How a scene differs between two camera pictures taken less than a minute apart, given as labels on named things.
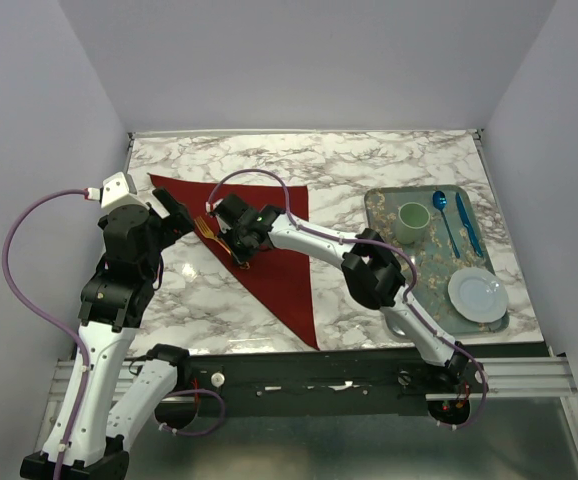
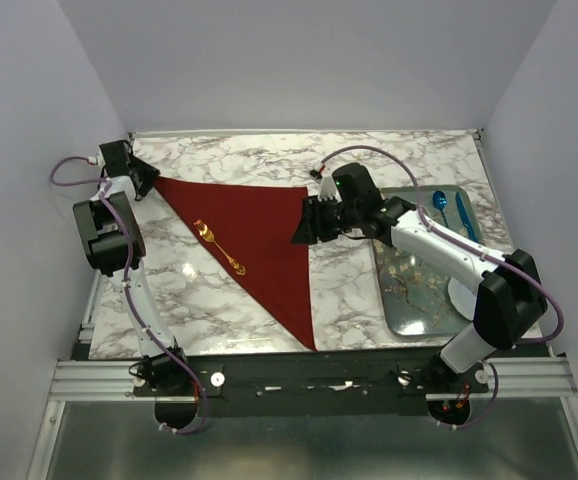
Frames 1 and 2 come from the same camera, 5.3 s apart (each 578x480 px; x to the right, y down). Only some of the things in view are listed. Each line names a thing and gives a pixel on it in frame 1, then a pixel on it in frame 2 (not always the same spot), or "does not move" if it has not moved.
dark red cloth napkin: (282, 277) does not move
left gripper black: (178, 223) → (147, 171)
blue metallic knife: (465, 220) does not move
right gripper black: (240, 258) → (311, 228)
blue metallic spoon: (439, 200) does not move
